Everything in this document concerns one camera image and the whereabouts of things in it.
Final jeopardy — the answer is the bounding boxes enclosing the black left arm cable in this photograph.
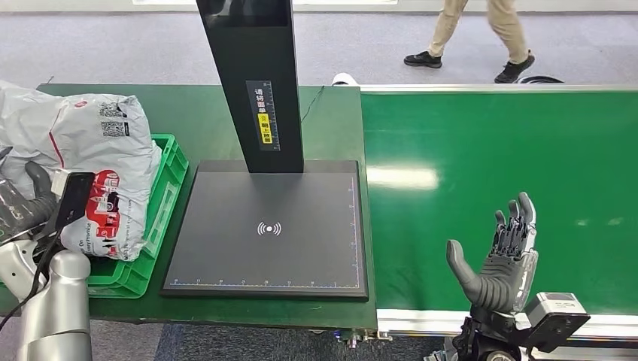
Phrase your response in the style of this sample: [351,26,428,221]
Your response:
[0,226,65,332]

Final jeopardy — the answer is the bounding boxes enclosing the aluminium conveyor side rail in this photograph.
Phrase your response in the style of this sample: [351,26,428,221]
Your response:
[377,308,638,344]

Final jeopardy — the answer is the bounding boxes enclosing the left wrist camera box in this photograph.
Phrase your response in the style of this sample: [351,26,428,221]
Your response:
[47,168,96,238]

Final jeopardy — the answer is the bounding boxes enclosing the person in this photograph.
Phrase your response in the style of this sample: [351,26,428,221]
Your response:
[403,0,536,85]

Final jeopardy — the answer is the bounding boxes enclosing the black floor cable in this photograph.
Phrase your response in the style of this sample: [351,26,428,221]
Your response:
[515,75,565,85]

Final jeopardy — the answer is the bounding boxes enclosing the black scanner column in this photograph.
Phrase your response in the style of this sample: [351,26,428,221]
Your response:
[196,0,306,174]

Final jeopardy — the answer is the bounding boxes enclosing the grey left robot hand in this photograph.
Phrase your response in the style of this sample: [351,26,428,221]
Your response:
[0,147,59,245]

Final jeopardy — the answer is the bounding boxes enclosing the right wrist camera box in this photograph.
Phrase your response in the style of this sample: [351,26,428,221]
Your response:
[523,292,591,352]

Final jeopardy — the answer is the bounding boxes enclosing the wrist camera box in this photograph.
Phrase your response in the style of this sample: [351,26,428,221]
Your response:
[47,168,96,238]
[523,292,591,352]

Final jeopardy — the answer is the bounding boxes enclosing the green plastic crate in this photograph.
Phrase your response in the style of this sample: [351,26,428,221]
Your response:
[84,133,190,300]

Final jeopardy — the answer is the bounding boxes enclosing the green conveyor belt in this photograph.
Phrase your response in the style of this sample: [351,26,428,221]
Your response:
[360,92,638,316]

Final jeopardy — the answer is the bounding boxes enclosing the small metal connector fittings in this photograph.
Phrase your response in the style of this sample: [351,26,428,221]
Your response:
[339,329,395,350]

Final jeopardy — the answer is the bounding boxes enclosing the white plastic mailer package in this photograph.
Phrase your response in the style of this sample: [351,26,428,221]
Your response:
[0,79,163,262]

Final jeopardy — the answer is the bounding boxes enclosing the thin black table cable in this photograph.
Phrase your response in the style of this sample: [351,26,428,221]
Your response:
[300,85,326,124]

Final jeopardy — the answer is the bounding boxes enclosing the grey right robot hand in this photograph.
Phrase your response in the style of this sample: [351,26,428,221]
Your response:
[445,191,539,315]

